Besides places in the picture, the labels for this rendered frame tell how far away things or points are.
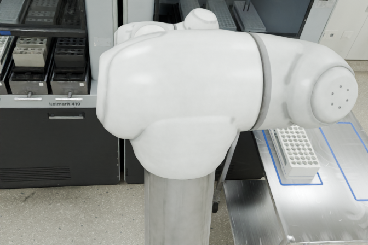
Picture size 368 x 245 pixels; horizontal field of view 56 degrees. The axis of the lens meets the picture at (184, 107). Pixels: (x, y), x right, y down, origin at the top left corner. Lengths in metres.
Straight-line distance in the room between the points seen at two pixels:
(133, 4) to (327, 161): 0.88
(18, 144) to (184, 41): 1.42
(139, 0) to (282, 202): 0.84
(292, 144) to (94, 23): 0.83
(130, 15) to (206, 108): 0.99
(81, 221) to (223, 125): 1.61
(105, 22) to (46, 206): 1.09
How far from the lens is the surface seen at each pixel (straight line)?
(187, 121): 0.39
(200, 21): 0.95
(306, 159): 1.19
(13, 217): 2.05
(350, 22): 3.16
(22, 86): 1.49
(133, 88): 0.38
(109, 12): 1.35
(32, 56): 1.49
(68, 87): 1.46
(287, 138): 1.22
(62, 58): 1.47
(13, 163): 1.87
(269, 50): 0.43
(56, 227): 1.97
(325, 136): 1.39
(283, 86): 0.42
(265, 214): 1.75
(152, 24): 0.94
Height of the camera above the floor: 1.71
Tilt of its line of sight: 43 degrees down
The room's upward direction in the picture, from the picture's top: 9 degrees clockwise
